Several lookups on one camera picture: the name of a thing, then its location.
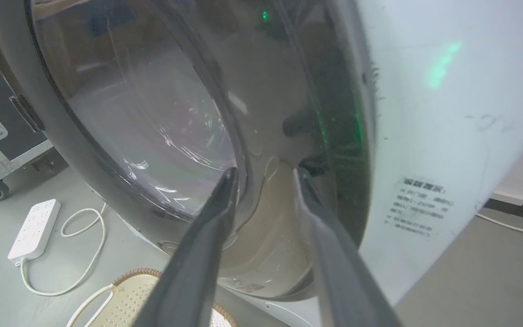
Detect white washing machine body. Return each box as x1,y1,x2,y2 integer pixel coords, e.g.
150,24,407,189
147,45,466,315
225,0,523,327

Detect white power strip with cable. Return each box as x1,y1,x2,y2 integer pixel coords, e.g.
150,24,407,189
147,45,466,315
16,203,108,297

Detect white floor cable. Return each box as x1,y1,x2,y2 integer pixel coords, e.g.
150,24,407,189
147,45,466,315
476,213,523,242

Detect washing machine door with glass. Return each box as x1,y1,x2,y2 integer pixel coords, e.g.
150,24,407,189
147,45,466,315
0,0,378,301

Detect beige perforated laundry basket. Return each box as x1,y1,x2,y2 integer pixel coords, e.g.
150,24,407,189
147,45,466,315
65,268,238,327

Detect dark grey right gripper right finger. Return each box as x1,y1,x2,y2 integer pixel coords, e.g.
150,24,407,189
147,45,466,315
292,166,402,327

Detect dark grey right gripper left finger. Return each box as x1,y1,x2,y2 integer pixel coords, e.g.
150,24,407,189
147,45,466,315
133,167,238,327

